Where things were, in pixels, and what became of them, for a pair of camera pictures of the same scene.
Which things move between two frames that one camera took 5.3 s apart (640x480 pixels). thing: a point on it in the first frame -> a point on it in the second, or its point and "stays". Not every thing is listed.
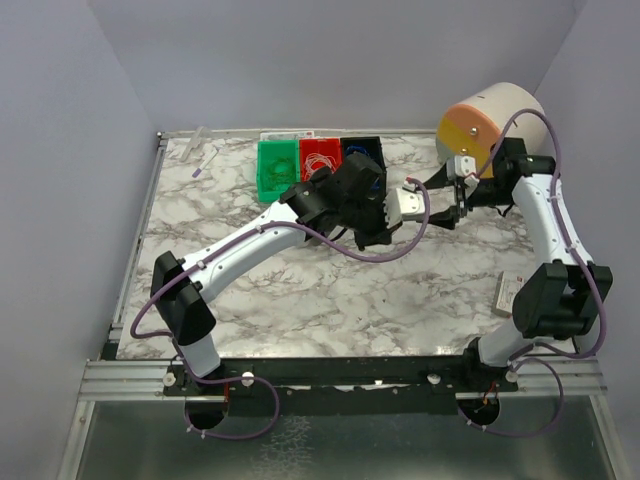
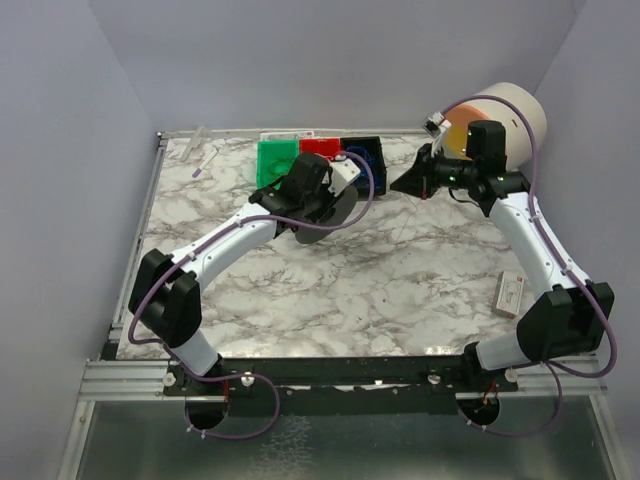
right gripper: x=461 y=195 -> x=425 y=171
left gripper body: x=373 y=232 -> x=347 y=198
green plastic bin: x=277 y=168 stays
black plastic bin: x=373 y=148 stays
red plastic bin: x=329 y=146 stays
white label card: x=286 y=135 stays
